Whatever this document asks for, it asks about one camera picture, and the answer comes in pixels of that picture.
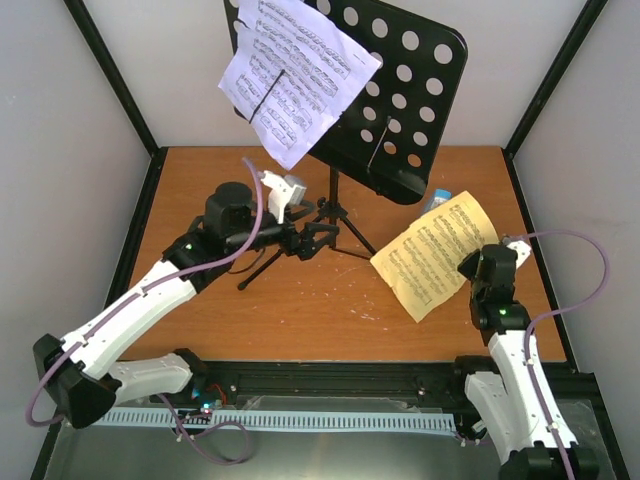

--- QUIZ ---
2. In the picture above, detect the black music stand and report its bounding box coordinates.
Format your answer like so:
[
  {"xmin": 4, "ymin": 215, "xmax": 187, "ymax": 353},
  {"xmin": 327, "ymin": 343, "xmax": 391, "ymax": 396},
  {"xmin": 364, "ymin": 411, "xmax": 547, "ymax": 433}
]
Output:
[{"xmin": 222, "ymin": 0, "xmax": 469, "ymax": 291}]

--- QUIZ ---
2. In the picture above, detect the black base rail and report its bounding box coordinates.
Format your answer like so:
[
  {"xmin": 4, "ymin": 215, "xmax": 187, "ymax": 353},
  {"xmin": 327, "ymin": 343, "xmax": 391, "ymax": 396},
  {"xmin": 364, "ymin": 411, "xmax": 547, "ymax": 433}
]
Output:
[{"xmin": 205, "ymin": 361, "xmax": 472, "ymax": 411}]

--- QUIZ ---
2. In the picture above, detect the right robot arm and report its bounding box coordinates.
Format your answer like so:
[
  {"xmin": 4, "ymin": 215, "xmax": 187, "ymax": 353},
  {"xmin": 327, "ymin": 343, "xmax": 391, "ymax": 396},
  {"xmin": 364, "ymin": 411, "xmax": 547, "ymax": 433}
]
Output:
[{"xmin": 455, "ymin": 239, "xmax": 600, "ymax": 479}]

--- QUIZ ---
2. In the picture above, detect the light blue slotted cable duct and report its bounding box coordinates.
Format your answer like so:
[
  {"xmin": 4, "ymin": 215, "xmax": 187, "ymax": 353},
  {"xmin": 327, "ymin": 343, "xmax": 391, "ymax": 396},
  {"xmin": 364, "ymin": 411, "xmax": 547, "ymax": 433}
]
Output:
[{"xmin": 96, "ymin": 407, "xmax": 456, "ymax": 436}]

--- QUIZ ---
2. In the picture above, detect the blue metronome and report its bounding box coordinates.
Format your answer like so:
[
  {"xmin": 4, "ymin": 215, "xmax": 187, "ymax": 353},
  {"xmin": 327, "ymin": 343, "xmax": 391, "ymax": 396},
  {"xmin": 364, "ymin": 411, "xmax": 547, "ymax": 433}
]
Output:
[{"xmin": 422, "ymin": 189, "xmax": 452, "ymax": 213}]

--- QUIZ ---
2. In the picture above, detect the white sheet music page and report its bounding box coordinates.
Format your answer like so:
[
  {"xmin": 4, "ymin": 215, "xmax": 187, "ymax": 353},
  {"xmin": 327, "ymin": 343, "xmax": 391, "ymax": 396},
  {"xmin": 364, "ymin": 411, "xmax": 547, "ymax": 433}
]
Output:
[{"xmin": 219, "ymin": 1, "xmax": 381, "ymax": 169}]

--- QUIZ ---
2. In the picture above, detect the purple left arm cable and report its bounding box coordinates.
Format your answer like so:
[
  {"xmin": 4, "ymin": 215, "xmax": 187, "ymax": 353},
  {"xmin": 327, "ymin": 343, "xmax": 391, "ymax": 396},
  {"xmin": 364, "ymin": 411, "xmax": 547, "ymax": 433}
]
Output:
[{"xmin": 25, "ymin": 157, "xmax": 266, "ymax": 427}]

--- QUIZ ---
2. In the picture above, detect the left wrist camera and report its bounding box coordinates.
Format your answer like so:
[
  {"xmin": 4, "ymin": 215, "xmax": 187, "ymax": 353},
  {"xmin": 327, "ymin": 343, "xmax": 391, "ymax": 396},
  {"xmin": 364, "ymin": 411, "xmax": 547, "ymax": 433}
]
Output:
[{"xmin": 259, "ymin": 170, "xmax": 307, "ymax": 224}]

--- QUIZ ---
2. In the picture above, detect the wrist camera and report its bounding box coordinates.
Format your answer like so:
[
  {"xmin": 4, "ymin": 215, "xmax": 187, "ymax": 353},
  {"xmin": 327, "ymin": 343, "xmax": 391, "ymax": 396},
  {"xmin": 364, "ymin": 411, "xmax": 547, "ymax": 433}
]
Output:
[
  {"xmin": 501, "ymin": 236, "xmax": 532, "ymax": 269},
  {"xmin": 259, "ymin": 170, "xmax": 307, "ymax": 224}
]

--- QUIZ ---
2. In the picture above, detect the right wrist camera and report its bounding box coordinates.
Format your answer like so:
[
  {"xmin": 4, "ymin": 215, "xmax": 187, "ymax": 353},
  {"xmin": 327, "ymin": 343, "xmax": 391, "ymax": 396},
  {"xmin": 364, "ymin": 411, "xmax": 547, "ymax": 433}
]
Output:
[{"xmin": 501, "ymin": 236, "xmax": 532, "ymax": 269}]

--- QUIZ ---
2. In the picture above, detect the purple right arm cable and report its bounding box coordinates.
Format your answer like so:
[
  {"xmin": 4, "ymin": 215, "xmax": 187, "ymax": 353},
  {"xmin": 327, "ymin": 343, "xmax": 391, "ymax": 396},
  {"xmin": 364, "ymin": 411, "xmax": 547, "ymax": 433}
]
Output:
[{"xmin": 519, "ymin": 229, "xmax": 611, "ymax": 480}]

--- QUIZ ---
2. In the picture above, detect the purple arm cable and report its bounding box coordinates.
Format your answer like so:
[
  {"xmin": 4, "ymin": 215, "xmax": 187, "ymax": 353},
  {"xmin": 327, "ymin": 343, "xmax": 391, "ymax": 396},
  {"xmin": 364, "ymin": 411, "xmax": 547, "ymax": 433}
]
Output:
[
  {"xmin": 25, "ymin": 157, "xmax": 266, "ymax": 427},
  {"xmin": 519, "ymin": 229, "xmax": 611, "ymax": 480}
]

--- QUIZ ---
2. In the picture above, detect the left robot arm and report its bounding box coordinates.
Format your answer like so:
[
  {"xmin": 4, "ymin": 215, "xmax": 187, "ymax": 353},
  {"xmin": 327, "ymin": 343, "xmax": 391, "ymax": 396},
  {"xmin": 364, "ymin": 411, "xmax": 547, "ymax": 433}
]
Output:
[{"xmin": 33, "ymin": 178, "xmax": 339, "ymax": 429}]

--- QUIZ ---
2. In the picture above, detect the yellow sheet music page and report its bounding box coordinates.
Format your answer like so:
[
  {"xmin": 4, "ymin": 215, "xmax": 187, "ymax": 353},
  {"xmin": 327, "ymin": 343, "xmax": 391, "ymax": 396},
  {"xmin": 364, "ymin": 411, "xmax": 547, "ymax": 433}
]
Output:
[{"xmin": 370, "ymin": 191, "xmax": 498, "ymax": 323}]

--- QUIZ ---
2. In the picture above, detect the black cage frame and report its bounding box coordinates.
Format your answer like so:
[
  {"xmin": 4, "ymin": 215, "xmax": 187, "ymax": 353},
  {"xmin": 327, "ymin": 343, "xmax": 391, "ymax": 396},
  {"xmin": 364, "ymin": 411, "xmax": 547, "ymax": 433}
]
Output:
[{"xmin": 30, "ymin": 1, "xmax": 630, "ymax": 479}]

